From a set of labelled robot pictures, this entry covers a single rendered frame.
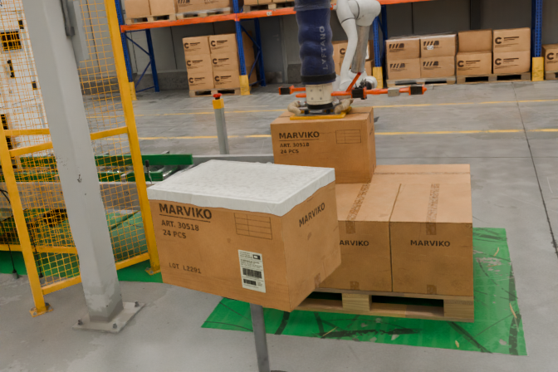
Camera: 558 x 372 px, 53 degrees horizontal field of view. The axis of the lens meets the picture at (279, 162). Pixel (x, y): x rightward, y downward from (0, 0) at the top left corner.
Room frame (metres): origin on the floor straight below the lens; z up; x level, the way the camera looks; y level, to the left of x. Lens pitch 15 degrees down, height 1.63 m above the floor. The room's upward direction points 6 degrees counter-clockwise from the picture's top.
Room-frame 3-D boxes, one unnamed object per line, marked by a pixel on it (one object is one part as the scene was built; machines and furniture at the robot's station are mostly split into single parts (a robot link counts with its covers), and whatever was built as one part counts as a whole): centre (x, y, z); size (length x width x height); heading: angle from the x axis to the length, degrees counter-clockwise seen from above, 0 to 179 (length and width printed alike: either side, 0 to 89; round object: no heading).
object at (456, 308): (3.17, -0.49, 0.07); 1.20 x 1.00 x 0.14; 71
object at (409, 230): (3.17, -0.49, 0.34); 1.20 x 1.00 x 0.40; 71
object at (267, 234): (2.06, 0.15, 0.82); 0.60 x 0.40 x 0.40; 57
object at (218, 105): (4.33, 0.42, 0.50); 0.07 x 0.07 x 1.00; 71
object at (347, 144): (3.55, -0.31, 0.74); 0.60 x 0.40 x 0.40; 74
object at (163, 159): (4.42, 1.39, 0.60); 1.60 x 0.10 x 0.09; 71
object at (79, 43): (3.05, 1.04, 1.62); 0.20 x 0.05 x 0.30; 71
